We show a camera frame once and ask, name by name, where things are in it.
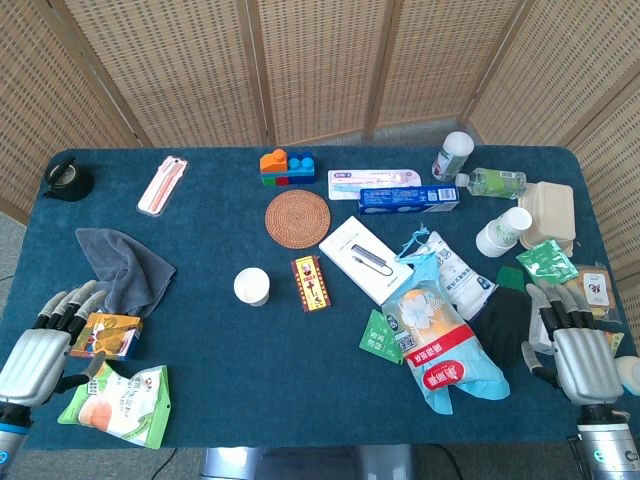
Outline round woven rattan coaster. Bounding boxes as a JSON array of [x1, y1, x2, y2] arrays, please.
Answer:
[[264, 189, 332, 250]]

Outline light blue plastic product bag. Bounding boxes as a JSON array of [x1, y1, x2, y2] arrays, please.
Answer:
[[382, 227, 512, 417]]

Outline dark blue table cloth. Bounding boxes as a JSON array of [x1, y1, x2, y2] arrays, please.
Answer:
[[0, 145, 640, 451]]

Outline colourful toy block stack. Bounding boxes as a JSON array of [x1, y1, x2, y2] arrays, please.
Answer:
[[259, 148, 317, 188]]

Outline pink cutlery case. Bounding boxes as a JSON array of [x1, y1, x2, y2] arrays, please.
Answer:
[[137, 155, 190, 219]]

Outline white blue round object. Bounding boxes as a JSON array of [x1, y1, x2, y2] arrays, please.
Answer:
[[614, 355, 640, 394]]

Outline white wipes pack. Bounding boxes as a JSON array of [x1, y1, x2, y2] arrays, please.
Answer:
[[423, 231, 497, 322]]

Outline green white sachet packet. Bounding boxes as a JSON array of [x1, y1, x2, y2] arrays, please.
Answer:
[[515, 238, 580, 289]]

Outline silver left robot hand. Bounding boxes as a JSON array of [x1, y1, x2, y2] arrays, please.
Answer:
[[0, 279, 109, 409]]

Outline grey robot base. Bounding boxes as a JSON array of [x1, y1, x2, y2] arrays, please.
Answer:
[[199, 443, 417, 480]]

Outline clear green label water bottle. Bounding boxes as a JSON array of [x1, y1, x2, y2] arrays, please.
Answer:
[[454, 167, 528, 201]]

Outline orange yellow snack box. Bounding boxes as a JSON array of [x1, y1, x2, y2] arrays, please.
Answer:
[[69, 310, 145, 362]]

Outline green tea sachet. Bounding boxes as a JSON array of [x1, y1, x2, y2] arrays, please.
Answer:
[[358, 308, 405, 366]]

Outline black tape roll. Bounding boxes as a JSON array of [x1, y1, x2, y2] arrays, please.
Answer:
[[42, 156, 96, 203]]

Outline pink white toothbrush pack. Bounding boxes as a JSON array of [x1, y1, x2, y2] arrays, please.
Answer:
[[327, 168, 423, 202]]

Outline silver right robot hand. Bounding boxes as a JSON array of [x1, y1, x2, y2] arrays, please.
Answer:
[[520, 282, 624, 406]]

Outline dark green card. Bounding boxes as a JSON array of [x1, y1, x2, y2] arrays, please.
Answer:
[[495, 265, 524, 292]]

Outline white green label canister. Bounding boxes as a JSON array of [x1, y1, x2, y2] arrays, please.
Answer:
[[432, 131, 476, 183]]

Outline blue toothpaste box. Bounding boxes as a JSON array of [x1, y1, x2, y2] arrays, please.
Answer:
[[358, 184, 461, 217]]

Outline grey towel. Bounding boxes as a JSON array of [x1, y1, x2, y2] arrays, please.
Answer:
[[74, 227, 177, 319]]

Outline green white snack bag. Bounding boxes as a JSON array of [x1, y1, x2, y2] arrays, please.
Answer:
[[57, 362, 174, 450]]

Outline bamboo folding screen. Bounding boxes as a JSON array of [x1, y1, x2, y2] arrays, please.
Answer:
[[0, 0, 640, 281]]

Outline stack of paper cups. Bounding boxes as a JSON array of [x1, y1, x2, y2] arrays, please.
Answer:
[[475, 206, 534, 258]]

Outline yellow green small packet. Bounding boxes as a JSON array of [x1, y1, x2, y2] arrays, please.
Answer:
[[603, 329, 626, 359]]

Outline beige lunch box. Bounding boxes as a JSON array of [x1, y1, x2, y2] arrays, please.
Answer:
[[517, 181, 577, 252]]

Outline floral white paper cup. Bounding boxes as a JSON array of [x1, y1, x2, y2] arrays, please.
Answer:
[[233, 267, 271, 308]]

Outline black cloth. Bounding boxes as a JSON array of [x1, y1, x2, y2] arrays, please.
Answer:
[[471, 286, 533, 369]]

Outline brown clear snack packet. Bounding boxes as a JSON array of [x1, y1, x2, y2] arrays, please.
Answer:
[[573, 263, 620, 322]]

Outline white USB hub box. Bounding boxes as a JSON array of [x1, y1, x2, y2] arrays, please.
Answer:
[[318, 215, 416, 307]]

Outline red yellow medicine box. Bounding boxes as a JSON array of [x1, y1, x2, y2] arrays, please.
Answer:
[[290, 255, 333, 314]]

